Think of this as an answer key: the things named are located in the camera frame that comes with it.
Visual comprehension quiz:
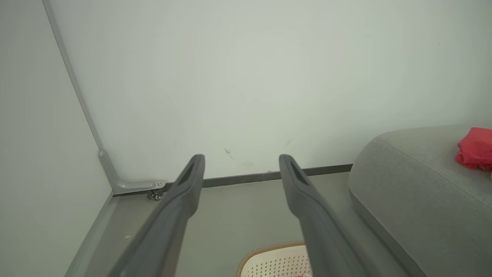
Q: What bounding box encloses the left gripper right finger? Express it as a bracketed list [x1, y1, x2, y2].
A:
[279, 154, 370, 277]

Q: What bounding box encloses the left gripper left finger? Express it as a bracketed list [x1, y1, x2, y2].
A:
[108, 154, 206, 277]

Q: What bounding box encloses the grey fabric sofa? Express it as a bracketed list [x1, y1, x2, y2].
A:
[348, 124, 492, 277]

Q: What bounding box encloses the white perforated laundry basket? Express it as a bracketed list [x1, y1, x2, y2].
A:
[236, 241, 314, 277]

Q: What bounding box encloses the black baseboard strip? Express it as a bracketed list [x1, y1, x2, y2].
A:
[165, 164, 353, 189]

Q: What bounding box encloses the grey metal corner bracket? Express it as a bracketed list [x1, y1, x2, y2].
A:
[98, 148, 167, 195]

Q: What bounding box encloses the grey wall corner trim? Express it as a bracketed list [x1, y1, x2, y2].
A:
[42, 0, 105, 153]

